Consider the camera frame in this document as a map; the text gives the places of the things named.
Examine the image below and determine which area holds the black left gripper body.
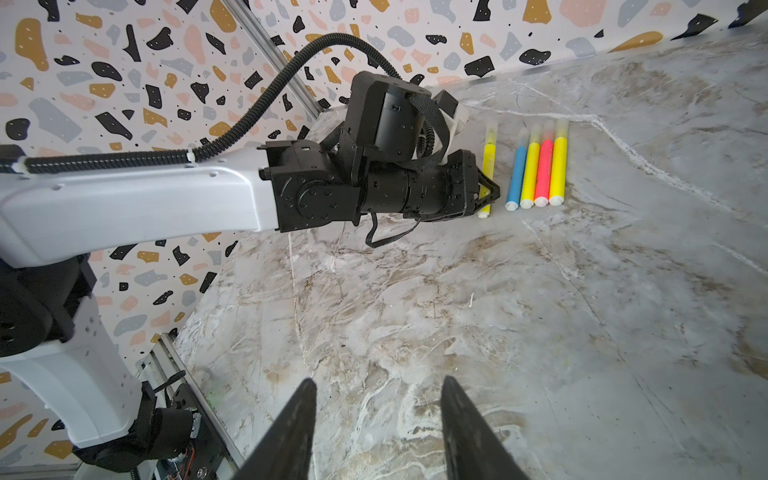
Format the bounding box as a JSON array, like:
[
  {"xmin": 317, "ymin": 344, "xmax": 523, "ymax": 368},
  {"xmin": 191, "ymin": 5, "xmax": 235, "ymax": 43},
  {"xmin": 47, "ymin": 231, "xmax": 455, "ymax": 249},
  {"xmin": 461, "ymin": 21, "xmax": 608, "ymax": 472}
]
[{"xmin": 360, "ymin": 150, "xmax": 480, "ymax": 222}]

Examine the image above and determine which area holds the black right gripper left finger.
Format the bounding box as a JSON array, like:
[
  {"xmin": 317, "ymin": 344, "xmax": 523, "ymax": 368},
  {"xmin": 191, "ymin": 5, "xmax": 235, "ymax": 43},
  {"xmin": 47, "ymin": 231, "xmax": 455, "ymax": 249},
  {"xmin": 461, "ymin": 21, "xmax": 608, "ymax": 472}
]
[{"xmin": 233, "ymin": 378, "xmax": 317, "ymax": 480}]

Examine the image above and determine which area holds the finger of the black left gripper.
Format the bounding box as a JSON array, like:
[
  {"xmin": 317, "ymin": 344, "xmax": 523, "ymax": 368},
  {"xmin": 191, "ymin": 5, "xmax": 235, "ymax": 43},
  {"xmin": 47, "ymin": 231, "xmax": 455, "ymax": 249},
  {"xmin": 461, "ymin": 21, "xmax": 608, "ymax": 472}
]
[{"xmin": 475, "ymin": 169, "xmax": 500, "ymax": 218}]

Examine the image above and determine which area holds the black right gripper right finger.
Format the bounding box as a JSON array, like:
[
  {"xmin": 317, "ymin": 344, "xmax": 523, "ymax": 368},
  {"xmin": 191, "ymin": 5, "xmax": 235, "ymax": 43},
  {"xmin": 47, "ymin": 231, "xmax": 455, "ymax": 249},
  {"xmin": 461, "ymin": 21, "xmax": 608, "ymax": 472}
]
[{"xmin": 440, "ymin": 376, "xmax": 529, "ymax": 480}]

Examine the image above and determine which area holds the blue highlighter pen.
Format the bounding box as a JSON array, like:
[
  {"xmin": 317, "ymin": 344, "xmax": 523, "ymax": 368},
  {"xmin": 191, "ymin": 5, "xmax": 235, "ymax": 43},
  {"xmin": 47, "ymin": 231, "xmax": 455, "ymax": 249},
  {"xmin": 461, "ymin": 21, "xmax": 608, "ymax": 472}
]
[{"xmin": 505, "ymin": 127, "xmax": 530, "ymax": 211}]

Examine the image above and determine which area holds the yellow highlighter pen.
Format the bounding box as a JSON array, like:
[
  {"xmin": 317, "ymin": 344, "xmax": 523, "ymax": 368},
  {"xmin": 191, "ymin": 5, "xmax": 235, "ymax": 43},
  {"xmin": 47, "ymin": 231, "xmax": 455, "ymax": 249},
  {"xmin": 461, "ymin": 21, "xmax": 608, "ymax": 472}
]
[
  {"xmin": 549, "ymin": 118, "xmax": 569, "ymax": 206},
  {"xmin": 520, "ymin": 124, "xmax": 542, "ymax": 209},
  {"xmin": 477, "ymin": 117, "xmax": 499, "ymax": 220}
]

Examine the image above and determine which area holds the pink highlighter pen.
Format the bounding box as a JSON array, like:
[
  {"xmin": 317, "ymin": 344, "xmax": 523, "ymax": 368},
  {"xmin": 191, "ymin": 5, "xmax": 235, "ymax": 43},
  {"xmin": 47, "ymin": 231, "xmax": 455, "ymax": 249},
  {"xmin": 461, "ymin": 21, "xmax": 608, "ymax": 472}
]
[{"xmin": 534, "ymin": 120, "xmax": 555, "ymax": 207}]

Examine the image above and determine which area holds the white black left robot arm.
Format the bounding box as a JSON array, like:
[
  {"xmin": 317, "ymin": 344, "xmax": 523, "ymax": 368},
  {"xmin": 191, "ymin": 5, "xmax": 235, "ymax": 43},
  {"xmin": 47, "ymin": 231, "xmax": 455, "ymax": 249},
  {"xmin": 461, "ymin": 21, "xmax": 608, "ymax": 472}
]
[{"xmin": 1, "ymin": 140, "xmax": 500, "ymax": 475}]

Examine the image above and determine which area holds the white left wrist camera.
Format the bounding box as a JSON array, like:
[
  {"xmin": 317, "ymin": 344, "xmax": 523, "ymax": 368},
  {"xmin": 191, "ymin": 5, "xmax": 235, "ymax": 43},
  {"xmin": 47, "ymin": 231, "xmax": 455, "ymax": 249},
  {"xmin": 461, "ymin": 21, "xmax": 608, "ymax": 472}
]
[{"xmin": 433, "ymin": 90, "xmax": 469, "ymax": 153}]

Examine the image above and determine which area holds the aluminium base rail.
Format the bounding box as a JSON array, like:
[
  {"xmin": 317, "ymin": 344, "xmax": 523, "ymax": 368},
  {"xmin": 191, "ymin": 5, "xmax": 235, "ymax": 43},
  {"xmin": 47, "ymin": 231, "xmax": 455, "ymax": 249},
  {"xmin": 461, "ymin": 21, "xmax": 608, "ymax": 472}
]
[{"xmin": 139, "ymin": 334, "xmax": 244, "ymax": 479}]

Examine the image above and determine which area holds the metal corner post left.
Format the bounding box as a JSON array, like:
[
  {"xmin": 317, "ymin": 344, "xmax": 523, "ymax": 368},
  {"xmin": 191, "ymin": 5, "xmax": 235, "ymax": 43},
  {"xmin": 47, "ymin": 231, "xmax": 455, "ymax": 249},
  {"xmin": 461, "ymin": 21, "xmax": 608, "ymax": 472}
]
[{"xmin": 223, "ymin": 0, "xmax": 321, "ymax": 121}]

